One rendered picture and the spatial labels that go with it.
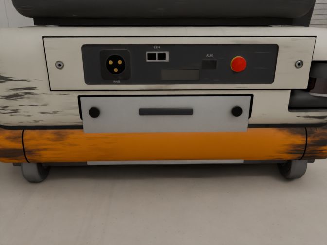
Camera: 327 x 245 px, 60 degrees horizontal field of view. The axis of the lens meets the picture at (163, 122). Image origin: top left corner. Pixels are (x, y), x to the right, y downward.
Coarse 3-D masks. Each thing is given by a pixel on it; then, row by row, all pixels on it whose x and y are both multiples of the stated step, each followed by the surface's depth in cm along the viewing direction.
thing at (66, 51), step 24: (48, 48) 42; (72, 48) 43; (96, 48) 43; (120, 48) 43; (144, 48) 43; (168, 48) 43; (192, 48) 43; (216, 48) 43; (240, 48) 43; (264, 48) 43; (288, 48) 43; (312, 48) 43; (48, 72) 44; (72, 72) 44; (96, 72) 44; (120, 72) 44; (144, 72) 44; (168, 72) 44; (192, 72) 44; (216, 72) 45; (240, 72) 45; (264, 72) 45; (288, 72) 45
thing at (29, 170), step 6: (24, 168) 50; (30, 168) 50; (36, 168) 51; (42, 168) 53; (48, 168) 56; (24, 174) 51; (30, 174) 51; (36, 174) 51; (42, 174) 53; (30, 180) 52; (36, 180) 52; (42, 180) 54
